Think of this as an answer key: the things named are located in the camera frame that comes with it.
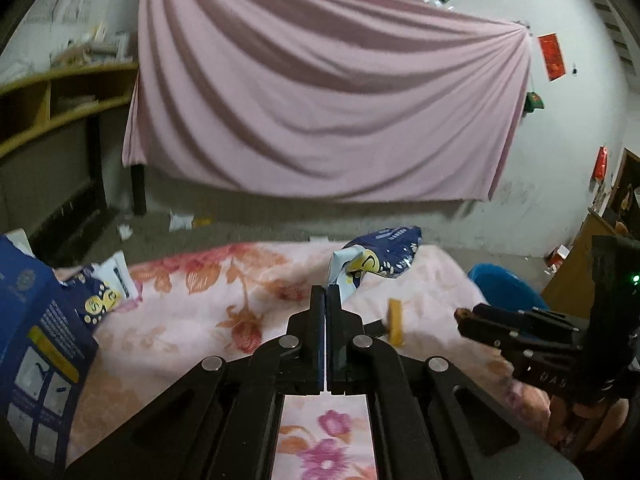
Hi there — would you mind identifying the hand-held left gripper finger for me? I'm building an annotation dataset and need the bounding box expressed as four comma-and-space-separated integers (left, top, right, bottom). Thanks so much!
65, 285, 326, 480
326, 284, 583, 480

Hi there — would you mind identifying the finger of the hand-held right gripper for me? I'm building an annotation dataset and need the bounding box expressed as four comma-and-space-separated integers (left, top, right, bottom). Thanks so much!
456, 309, 581, 361
472, 303, 584, 334

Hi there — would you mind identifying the blue plastic basin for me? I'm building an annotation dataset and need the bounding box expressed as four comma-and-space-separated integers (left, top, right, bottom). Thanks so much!
467, 263, 551, 311

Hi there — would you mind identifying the large navy snack bag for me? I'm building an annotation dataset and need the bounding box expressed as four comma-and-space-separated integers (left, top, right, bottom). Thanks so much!
327, 225, 423, 303

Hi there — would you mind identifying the person's right hand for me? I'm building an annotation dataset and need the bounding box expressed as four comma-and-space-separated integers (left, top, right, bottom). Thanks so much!
547, 394, 633, 461

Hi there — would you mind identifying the wooden cabinet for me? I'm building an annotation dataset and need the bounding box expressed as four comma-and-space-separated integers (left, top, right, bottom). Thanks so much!
540, 207, 626, 312

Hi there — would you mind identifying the yellow stick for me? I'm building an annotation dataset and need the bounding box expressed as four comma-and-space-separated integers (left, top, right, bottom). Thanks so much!
387, 298, 406, 347

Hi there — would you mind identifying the red and white box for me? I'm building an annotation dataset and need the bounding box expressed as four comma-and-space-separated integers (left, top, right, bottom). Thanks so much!
545, 245, 574, 269

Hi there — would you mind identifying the pink floral blanket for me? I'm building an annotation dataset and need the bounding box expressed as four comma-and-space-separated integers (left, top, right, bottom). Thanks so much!
52, 241, 556, 480

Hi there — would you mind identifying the dark framed panel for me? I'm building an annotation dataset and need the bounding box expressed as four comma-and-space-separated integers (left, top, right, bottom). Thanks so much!
599, 147, 640, 241

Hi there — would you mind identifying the small navy paw-print packet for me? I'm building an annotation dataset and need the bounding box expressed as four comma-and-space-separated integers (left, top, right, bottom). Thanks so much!
62, 251, 143, 331

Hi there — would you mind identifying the pink hanging cloth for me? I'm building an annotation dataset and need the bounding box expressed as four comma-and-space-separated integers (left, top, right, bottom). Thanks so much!
121, 0, 533, 203

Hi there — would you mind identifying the blue cardboard box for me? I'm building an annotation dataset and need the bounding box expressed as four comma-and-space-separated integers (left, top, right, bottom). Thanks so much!
0, 230, 99, 466

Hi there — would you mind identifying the window grille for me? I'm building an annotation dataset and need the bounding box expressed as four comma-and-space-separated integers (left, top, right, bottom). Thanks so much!
582, 0, 640, 78

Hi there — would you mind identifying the wooden shelf unit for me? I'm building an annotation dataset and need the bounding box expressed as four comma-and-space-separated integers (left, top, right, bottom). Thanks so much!
0, 60, 142, 248

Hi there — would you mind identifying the pile of books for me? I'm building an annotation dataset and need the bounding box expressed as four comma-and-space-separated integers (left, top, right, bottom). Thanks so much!
50, 25, 137, 67

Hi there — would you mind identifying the narrow red wall paper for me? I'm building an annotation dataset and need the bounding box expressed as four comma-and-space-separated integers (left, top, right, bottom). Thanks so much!
591, 146, 610, 182

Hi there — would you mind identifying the black metal post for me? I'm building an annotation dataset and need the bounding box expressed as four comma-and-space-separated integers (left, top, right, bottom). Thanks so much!
131, 164, 147, 217

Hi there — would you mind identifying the large red wall paper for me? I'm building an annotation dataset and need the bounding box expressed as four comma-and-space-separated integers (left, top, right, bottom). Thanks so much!
537, 33, 569, 82

